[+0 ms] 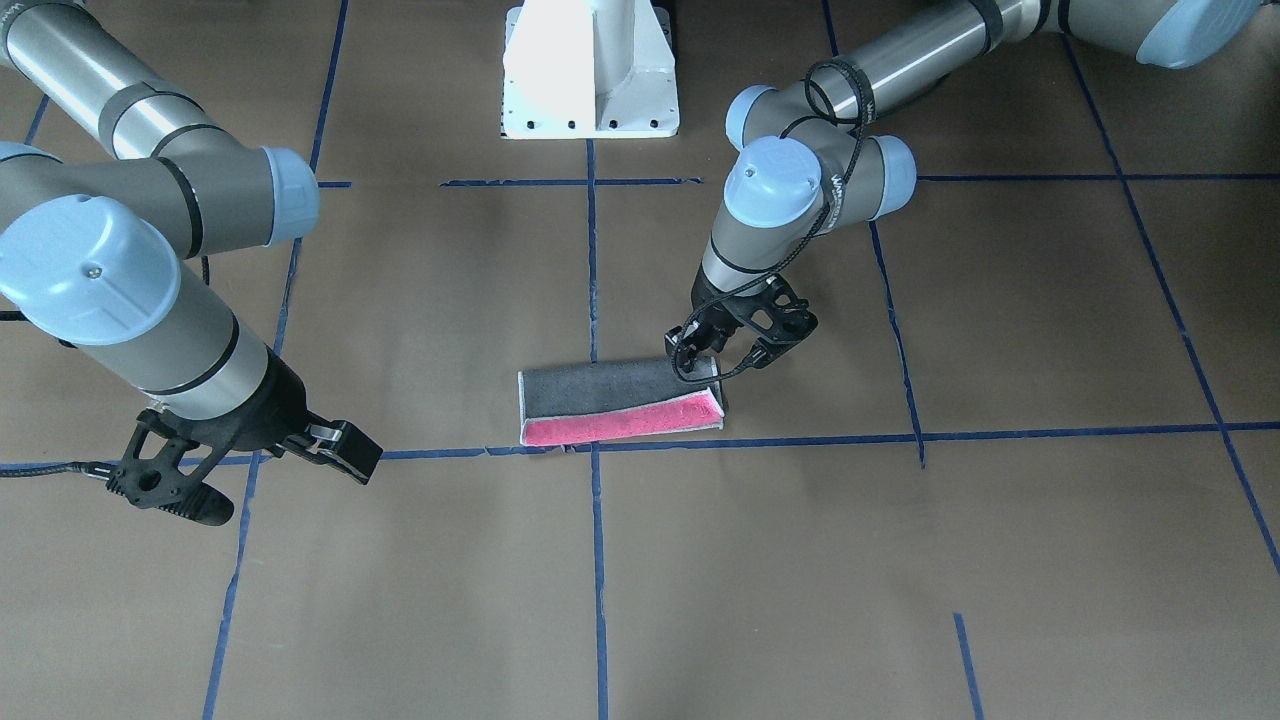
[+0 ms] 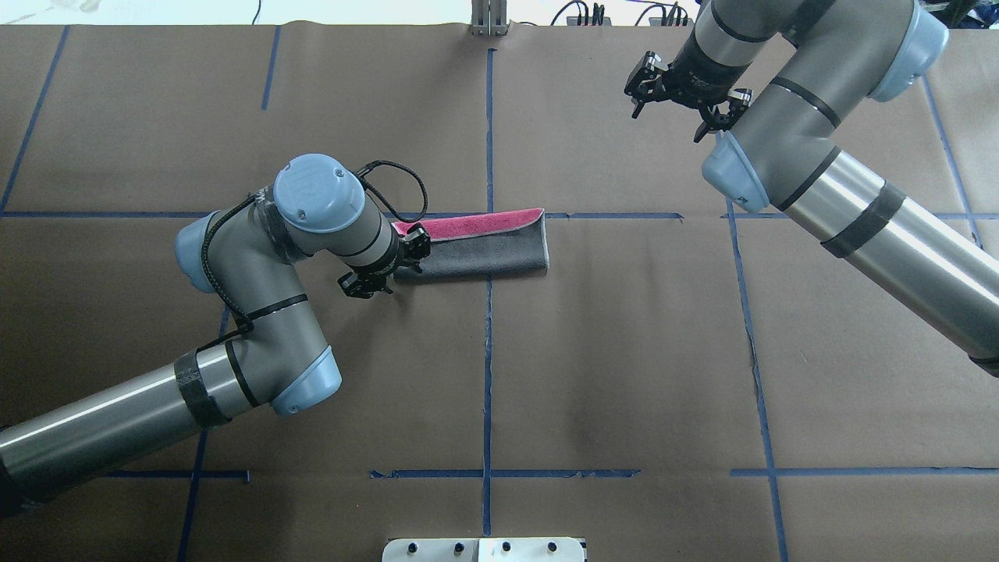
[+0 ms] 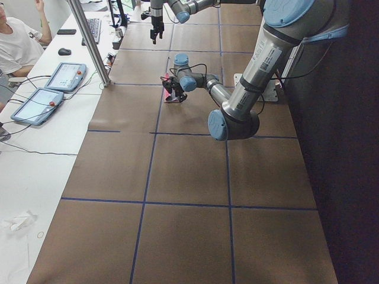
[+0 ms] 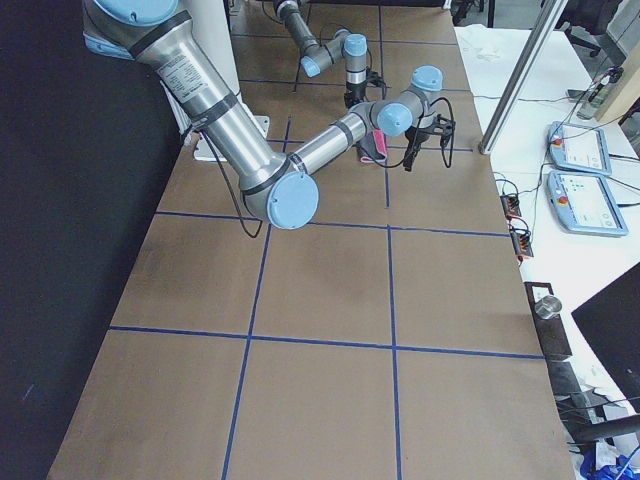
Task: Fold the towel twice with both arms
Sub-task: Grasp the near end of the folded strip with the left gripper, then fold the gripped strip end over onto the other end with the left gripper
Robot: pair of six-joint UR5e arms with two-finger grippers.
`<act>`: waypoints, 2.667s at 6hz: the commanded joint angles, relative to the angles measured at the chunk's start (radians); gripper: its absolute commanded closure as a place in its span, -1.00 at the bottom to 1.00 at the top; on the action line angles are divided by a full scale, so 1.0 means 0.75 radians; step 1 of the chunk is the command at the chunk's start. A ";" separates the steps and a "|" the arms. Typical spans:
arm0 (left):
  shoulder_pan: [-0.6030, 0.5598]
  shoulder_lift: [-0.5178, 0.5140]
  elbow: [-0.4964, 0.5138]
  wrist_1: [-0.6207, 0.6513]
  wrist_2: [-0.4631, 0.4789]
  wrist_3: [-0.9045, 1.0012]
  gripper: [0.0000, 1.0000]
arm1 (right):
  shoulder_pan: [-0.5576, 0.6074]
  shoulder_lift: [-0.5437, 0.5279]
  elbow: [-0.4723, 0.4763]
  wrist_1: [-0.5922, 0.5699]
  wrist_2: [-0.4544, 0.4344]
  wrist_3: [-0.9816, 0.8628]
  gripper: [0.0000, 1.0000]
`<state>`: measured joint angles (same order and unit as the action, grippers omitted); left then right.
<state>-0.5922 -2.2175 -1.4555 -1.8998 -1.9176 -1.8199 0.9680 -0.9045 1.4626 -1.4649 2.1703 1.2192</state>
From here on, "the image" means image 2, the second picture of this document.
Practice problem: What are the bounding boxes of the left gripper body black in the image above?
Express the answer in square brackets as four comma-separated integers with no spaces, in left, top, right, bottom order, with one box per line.
[367,231,422,276]

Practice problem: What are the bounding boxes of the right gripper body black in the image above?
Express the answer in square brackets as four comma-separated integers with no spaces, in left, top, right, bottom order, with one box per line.
[663,47,742,108]

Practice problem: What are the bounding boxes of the pink towel grey hem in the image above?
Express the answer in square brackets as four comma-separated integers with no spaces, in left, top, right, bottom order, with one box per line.
[393,208,549,281]

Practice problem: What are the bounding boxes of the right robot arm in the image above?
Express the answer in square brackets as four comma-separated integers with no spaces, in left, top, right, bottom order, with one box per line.
[622,1,997,376]

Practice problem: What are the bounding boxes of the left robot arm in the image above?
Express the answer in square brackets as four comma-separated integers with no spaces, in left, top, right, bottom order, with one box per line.
[2,153,429,518]

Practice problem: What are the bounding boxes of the blue tape strip centre lengthwise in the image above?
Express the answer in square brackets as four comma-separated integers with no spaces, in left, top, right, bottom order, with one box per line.
[482,48,497,538]

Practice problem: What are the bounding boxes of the white mounting plate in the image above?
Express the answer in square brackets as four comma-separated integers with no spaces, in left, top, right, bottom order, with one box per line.
[382,536,588,561]

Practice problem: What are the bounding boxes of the blue tape strip centre crosswise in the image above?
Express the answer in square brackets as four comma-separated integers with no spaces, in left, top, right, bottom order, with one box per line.
[0,209,999,222]

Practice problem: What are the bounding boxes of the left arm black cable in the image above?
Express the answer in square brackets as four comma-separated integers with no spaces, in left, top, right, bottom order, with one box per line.
[356,160,430,224]

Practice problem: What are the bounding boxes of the aluminium frame post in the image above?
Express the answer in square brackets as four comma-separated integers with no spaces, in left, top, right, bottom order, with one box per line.
[470,0,510,37]

